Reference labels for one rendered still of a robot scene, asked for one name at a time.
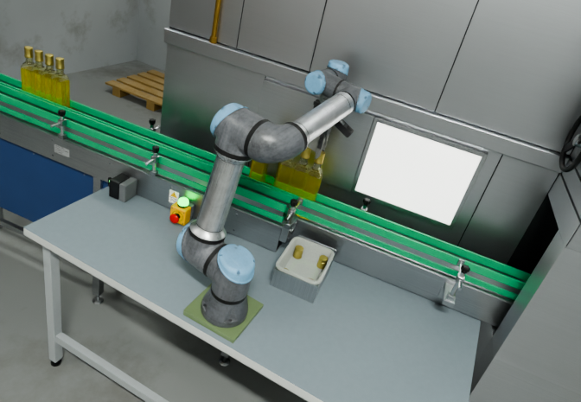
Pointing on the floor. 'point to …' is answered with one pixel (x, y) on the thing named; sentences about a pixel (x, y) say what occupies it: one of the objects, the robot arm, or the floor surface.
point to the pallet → (152, 79)
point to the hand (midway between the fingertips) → (320, 154)
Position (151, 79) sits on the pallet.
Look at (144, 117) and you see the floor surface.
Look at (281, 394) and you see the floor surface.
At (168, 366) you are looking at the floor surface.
